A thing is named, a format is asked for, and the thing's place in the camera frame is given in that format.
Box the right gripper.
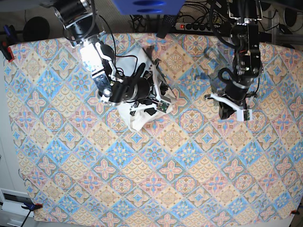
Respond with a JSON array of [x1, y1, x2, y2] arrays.
[[111, 59, 170, 116]]

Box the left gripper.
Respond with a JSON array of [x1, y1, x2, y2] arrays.
[[216, 78, 254, 120]]

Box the white printed T-shirt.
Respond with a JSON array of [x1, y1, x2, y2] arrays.
[[117, 47, 177, 132]]

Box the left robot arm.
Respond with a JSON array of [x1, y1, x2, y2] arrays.
[[205, 0, 263, 122]]

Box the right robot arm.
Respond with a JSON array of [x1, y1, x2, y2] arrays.
[[41, 0, 173, 116]]

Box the black power strip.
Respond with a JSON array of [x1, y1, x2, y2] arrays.
[[175, 22, 211, 32]]

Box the colourful patterned tablecloth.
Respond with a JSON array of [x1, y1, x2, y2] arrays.
[[4, 34, 303, 227]]

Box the black round stand base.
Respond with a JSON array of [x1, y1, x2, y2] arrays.
[[22, 17, 50, 42]]

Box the blue clamp lower left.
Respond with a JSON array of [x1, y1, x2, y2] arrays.
[[21, 203, 43, 227]]

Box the blue clamp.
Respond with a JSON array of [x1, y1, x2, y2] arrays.
[[21, 203, 43, 227], [0, 25, 15, 62]]

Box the blue clamp upper left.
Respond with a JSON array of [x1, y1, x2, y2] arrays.
[[0, 25, 15, 62]]

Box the white cabinet lower left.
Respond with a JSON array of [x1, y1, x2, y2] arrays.
[[0, 188, 33, 227]]

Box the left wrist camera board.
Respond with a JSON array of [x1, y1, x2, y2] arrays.
[[236, 109, 253, 122]]

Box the black camera stand bracket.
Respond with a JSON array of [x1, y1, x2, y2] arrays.
[[156, 15, 177, 39]]

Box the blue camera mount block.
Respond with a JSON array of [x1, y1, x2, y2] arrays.
[[112, 0, 185, 15]]

